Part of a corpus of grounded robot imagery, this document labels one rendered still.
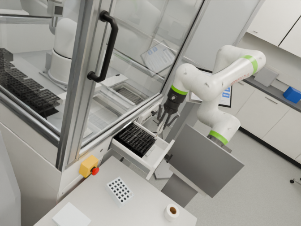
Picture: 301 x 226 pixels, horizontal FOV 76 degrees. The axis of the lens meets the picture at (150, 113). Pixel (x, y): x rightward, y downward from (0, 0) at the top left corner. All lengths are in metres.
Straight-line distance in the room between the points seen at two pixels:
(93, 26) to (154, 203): 0.87
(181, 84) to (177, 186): 0.77
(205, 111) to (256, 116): 2.69
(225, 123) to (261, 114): 2.71
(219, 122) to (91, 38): 0.98
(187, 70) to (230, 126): 0.52
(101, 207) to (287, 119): 3.50
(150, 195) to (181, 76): 0.64
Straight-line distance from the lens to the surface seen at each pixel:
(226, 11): 2.52
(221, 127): 1.27
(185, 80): 0.92
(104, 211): 1.00
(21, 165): 1.10
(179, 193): 1.47
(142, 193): 1.10
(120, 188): 1.05
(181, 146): 1.20
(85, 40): 0.52
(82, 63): 0.54
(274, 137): 4.13
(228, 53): 1.27
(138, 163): 1.06
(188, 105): 1.98
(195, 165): 1.23
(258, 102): 3.90
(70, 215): 0.96
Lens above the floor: 1.64
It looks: 32 degrees down
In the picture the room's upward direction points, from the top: 25 degrees clockwise
